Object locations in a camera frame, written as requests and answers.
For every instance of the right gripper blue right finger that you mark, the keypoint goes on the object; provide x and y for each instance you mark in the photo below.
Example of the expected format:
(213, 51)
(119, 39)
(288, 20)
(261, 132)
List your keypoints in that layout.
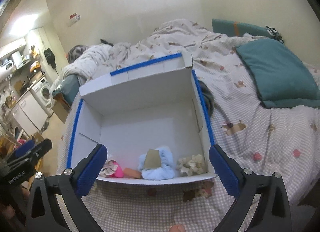
(228, 170)

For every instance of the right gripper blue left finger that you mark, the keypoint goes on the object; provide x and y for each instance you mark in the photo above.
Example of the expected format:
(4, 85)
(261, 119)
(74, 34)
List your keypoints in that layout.
(88, 169)

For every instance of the floral pink scrunchie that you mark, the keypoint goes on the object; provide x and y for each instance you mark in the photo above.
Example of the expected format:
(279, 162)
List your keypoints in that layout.
(103, 172)

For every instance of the beige ruffled scrunchie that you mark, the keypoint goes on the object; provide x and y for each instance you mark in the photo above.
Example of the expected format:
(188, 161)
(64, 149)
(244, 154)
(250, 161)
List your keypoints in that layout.
(190, 166)

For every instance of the pink soft ball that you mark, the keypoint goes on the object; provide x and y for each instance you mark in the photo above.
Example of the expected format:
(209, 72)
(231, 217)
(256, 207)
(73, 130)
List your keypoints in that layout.
(117, 170)

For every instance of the light blue fluffy cloth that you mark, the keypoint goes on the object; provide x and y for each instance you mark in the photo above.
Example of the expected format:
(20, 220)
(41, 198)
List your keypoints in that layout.
(157, 164)

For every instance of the white kitchen cabinet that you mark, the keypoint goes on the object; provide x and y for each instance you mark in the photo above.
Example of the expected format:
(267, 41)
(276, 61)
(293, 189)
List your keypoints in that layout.
(29, 114)

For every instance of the checkered dog print duvet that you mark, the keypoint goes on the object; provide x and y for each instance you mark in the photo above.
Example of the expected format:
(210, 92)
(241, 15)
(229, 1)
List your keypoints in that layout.
(265, 140)

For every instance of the dark green garment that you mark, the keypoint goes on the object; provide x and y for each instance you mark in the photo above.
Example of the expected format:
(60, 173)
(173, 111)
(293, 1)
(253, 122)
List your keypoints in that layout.
(208, 98)

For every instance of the white washing machine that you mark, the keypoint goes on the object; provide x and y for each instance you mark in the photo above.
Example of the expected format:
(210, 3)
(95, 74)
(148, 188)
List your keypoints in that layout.
(40, 91)

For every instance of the blue and white cardboard box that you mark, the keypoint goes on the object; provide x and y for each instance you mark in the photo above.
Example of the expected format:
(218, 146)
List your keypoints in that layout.
(141, 107)

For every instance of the teal pillow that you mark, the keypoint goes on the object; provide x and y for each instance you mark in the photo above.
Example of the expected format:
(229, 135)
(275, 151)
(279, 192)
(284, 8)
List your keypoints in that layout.
(280, 77)

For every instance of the teal headboard cushion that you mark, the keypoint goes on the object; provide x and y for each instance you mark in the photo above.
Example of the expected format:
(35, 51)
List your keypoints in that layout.
(238, 29)

